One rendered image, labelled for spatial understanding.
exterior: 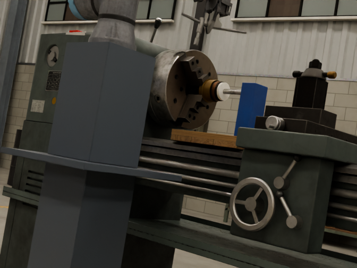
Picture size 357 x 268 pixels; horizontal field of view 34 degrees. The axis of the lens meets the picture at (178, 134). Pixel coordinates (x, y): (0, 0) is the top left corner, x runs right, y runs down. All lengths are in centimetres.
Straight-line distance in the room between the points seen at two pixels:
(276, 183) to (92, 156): 53
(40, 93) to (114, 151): 95
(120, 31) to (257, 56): 822
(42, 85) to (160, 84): 63
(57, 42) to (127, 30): 83
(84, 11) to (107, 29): 17
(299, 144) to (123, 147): 52
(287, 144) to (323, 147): 11
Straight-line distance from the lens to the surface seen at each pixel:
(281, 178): 166
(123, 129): 175
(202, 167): 200
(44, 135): 254
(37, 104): 262
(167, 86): 219
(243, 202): 172
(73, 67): 180
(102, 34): 178
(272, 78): 966
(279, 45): 983
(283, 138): 166
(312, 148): 161
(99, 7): 187
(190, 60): 222
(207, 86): 220
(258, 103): 209
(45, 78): 261
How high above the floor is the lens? 79
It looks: 3 degrees up
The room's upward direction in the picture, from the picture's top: 9 degrees clockwise
